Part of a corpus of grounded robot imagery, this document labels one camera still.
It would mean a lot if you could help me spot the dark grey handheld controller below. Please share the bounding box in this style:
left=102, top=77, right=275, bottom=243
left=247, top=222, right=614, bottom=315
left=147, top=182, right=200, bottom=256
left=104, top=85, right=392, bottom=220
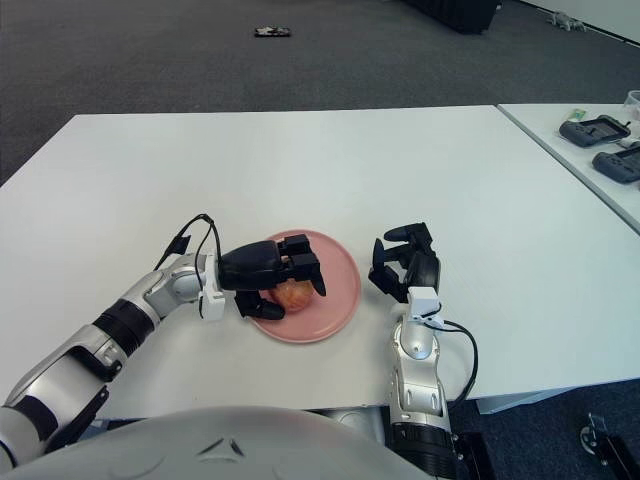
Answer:
left=592, top=145, right=640, bottom=184
left=558, top=114, right=632, bottom=147

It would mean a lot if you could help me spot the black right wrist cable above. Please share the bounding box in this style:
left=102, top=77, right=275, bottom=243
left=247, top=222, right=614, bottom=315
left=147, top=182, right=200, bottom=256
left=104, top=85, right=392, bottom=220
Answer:
left=424, top=317, right=480, bottom=404

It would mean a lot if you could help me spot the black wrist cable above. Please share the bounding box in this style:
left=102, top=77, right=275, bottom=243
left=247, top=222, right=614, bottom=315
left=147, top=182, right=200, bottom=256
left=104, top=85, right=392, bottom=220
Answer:
left=424, top=317, right=480, bottom=404
left=152, top=213, right=221, bottom=296

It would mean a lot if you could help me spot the pink round plate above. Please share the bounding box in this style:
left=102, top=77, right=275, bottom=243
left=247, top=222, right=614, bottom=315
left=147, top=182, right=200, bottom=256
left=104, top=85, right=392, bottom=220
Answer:
left=252, top=228, right=362, bottom=344

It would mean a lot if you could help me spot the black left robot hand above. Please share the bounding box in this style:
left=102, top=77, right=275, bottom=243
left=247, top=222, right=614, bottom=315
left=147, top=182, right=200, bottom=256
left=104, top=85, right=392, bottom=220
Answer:
left=218, top=233, right=329, bottom=321

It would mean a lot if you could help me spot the red apple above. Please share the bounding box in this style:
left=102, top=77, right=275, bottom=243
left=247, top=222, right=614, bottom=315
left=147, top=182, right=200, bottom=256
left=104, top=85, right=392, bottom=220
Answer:
left=272, top=279, right=316, bottom=314

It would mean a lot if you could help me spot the small grey toy figure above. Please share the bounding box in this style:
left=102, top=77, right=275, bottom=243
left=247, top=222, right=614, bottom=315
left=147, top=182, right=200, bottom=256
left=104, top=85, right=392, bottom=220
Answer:
left=547, top=10, right=587, bottom=32

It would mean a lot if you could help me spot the black stand with caster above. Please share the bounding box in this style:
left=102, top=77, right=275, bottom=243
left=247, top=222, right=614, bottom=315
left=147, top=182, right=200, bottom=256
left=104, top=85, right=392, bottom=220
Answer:
left=579, top=412, right=640, bottom=480

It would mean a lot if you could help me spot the grey robot torso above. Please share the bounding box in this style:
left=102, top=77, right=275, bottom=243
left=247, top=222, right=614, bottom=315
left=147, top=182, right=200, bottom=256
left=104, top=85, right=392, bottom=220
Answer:
left=0, top=405, right=431, bottom=480

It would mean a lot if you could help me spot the large black case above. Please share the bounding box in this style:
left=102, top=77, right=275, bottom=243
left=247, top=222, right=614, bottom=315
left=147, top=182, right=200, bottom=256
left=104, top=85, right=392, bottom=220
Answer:
left=402, top=0, right=503, bottom=35

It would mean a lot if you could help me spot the black metal bracket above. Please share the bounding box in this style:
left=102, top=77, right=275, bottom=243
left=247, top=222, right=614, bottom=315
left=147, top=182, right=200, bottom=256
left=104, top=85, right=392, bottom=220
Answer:
left=449, top=429, right=496, bottom=480

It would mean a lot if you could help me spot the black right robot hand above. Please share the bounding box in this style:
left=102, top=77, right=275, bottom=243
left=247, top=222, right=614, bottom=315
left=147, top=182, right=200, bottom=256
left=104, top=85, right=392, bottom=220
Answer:
left=368, top=222, right=442, bottom=304

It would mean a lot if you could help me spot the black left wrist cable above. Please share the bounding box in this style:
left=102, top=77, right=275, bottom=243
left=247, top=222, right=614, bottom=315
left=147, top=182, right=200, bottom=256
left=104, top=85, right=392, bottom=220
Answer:
left=152, top=213, right=221, bottom=296

